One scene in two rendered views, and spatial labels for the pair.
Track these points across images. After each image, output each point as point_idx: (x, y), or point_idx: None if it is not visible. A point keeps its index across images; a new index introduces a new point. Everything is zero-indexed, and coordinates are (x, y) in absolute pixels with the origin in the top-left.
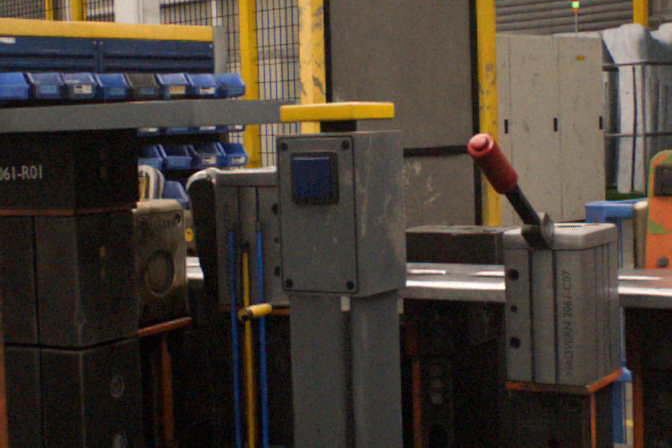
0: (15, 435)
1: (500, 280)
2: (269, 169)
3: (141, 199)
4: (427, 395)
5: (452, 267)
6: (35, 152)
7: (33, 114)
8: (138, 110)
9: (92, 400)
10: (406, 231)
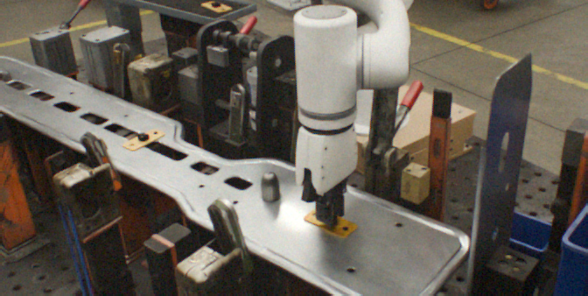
0: None
1: (32, 78)
2: (113, 27)
3: (142, 66)
4: None
5: (17, 100)
6: None
7: None
8: None
9: None
10: (0, 113)
